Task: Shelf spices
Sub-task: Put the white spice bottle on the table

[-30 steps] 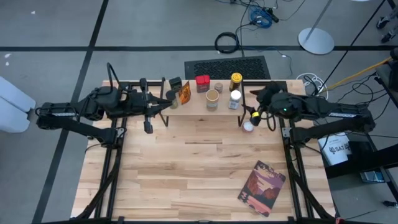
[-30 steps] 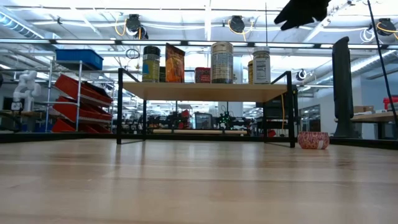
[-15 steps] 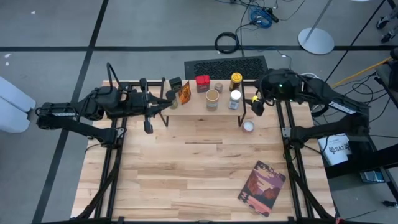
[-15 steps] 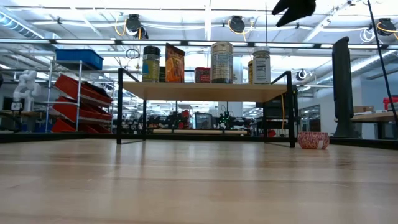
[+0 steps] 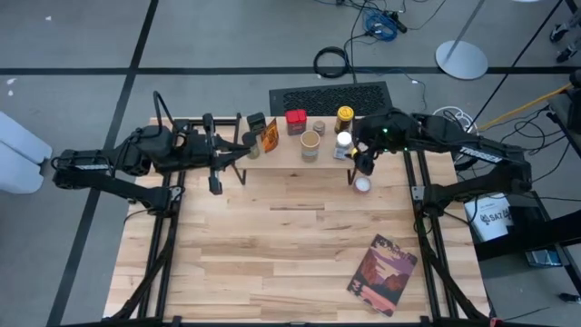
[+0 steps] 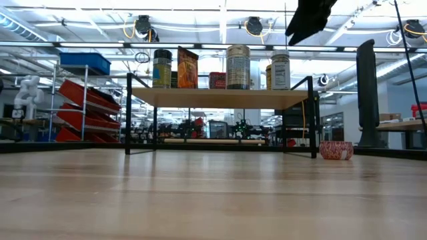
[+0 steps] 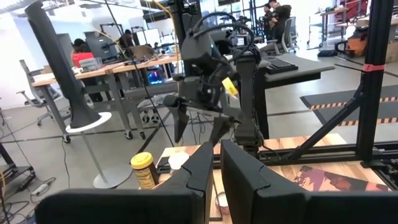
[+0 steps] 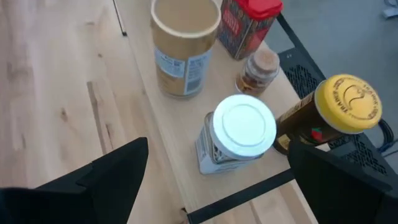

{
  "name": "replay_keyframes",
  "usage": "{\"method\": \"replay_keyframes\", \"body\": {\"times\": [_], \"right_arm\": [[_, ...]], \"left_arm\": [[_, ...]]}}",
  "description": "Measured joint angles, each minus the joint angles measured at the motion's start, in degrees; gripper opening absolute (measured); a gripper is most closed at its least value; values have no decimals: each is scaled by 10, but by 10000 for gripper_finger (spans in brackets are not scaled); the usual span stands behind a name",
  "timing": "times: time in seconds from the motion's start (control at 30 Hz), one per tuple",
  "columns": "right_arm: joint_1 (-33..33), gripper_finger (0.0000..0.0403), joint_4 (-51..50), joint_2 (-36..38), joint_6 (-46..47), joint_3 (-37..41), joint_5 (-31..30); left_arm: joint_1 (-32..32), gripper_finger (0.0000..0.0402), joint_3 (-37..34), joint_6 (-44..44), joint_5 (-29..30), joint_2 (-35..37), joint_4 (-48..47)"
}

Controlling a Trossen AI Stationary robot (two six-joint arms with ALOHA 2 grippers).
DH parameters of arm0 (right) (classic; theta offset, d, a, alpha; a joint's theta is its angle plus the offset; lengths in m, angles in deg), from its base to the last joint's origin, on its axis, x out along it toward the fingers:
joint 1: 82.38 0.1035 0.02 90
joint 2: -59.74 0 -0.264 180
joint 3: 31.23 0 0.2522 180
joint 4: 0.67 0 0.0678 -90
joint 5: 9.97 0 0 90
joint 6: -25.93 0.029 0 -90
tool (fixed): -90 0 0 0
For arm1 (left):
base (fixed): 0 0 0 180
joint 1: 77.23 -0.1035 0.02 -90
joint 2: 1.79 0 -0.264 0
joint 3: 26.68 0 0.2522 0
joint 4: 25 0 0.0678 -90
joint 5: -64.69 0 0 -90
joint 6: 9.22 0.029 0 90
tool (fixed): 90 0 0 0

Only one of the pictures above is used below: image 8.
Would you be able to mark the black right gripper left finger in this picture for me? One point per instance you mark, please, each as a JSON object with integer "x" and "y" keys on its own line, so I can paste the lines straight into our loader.
{"x": 93, "y": 199}

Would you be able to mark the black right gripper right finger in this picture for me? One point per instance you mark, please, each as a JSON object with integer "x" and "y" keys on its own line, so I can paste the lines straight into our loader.
{"x": 335, "y": 199}

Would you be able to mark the chili onion jar yellow lid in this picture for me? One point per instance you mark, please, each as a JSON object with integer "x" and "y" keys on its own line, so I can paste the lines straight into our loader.
{"x": 348, "y": 102}

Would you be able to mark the furikake jar tan lid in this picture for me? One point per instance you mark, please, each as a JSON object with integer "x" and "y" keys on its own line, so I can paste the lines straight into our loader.
{"x": 183, "y": 62}

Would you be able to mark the wooden shelf riser black legs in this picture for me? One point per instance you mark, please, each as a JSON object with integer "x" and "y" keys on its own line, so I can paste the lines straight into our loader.
{"x": 174, "y": 130}

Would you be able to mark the black perforated panel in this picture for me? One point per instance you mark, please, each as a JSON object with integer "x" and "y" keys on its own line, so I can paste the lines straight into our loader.
{"x": 298, "y": 71}

